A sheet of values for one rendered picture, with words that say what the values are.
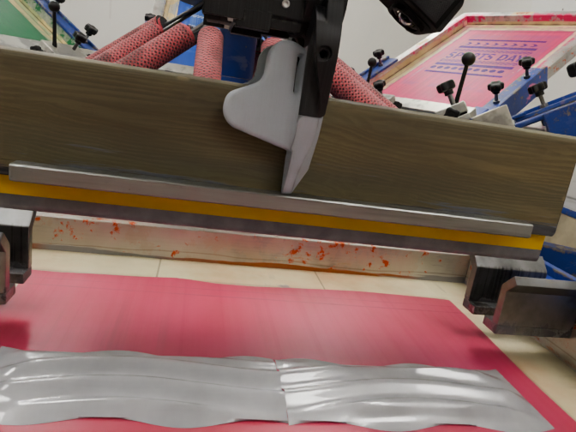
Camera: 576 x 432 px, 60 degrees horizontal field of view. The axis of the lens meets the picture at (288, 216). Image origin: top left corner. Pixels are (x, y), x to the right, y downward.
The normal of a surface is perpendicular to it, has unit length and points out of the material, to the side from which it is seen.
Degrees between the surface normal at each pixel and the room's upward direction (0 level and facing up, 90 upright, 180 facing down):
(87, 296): 0
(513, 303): 90
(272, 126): 84
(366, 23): 90
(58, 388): 30
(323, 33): 80
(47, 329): 0
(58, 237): 90
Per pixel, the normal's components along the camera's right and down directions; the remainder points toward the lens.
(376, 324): 0.14, -0.96
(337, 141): 0.16, 0.26
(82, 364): 0.29, -0.65
